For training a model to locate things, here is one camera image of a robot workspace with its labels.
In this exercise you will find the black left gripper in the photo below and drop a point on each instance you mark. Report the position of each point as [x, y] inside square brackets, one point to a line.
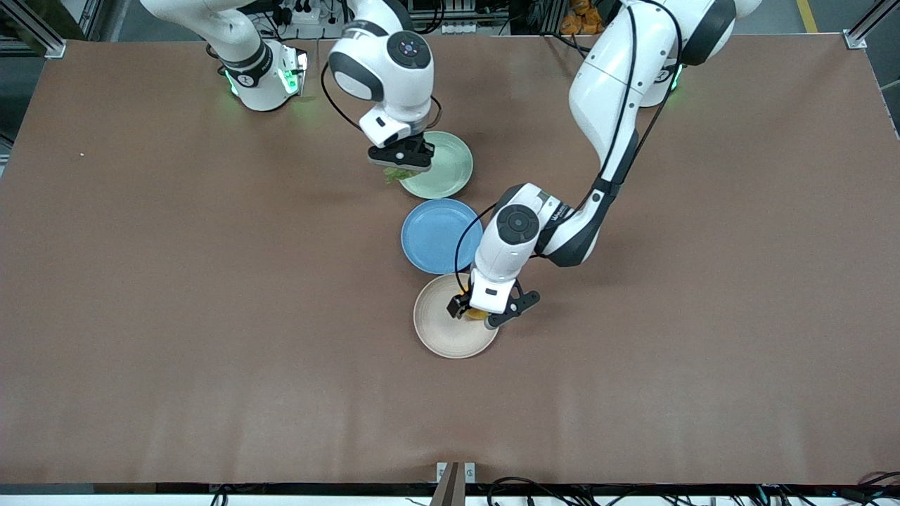
[458, 305]

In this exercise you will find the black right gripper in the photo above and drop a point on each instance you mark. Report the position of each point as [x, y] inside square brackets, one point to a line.
[420, 147]

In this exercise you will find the yellow lemon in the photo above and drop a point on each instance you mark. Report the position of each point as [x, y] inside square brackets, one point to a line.
[478, 314]

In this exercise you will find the green lettuce leaf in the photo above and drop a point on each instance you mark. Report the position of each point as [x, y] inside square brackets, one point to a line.
[394, 176]

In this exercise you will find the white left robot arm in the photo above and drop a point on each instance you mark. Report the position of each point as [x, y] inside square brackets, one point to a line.
[612, 84]

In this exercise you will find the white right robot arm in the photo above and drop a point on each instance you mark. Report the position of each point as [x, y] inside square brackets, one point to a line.
[394, 77]

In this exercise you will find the beige plate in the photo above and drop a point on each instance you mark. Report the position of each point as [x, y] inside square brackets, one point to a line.
[443, 337]

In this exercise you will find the pale green plate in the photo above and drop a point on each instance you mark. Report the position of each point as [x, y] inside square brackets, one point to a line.
[450, 169]

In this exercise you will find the blue plate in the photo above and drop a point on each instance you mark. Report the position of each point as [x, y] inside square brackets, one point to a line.
[436, 239]

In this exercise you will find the white socket strip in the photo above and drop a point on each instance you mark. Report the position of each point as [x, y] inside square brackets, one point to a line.
[464, 28]

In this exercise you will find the white power strip with plugs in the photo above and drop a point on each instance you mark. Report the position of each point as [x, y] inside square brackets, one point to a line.
[306, 14]

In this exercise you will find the pile of orange packets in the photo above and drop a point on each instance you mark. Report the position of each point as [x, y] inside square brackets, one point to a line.
[580, 17]

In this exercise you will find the brown table cover sheet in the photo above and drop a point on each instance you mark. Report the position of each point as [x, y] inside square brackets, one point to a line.
[211, 386]

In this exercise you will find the grey metal table bracket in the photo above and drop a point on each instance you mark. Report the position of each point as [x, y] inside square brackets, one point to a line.
[453, 485]

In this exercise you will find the aluminium frame profile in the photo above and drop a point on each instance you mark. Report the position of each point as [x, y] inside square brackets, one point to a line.
[854, 39]
[55, 48]

